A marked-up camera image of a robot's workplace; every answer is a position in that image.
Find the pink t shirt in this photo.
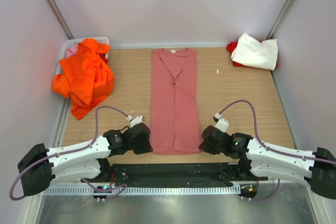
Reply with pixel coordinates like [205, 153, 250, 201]
[150, 48, 202, 155]

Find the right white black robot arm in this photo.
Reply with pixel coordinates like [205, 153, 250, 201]
[200, 125, 335, 199]

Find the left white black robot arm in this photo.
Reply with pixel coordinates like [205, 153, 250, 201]
[17, 122, 152, 197]

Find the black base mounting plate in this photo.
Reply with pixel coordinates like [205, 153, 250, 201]
[103, 163, 267, 188]

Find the orange t shirt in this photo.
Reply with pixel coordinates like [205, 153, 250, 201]
[52, 38, 114, 120]

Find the white folded t shirt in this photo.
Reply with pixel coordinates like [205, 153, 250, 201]
[230, 32, 278, 71]

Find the red folded t shirt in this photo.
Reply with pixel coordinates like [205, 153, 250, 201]
[226, 40, 280, 69]

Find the white plastic basket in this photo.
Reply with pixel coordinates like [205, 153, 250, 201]
[56, 37, 109, 74]

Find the light pink garment in basket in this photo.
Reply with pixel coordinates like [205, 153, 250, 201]
[66, 45, 78, 58]

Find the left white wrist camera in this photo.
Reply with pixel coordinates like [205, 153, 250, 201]
[126, 115, 144, 128]

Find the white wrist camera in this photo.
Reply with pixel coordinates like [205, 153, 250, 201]
[126, 115, 144, 128]
[213, 113, 229, 133]

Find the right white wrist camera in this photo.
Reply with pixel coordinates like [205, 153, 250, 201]
[213, 113, 229, 133]

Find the slotted cable duct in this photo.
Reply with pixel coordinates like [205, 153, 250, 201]
[44, 184, 241, 196]

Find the right aluminium frame post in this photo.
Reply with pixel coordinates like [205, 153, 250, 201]
[266, 0, 296, 39]

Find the aluminium frame post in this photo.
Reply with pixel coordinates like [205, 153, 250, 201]
[46, 0, 74, 39]
[266, 0, 296, 39]

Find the left aluminium frame post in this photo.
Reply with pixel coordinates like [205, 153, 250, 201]
[46, 0, 74, 39]

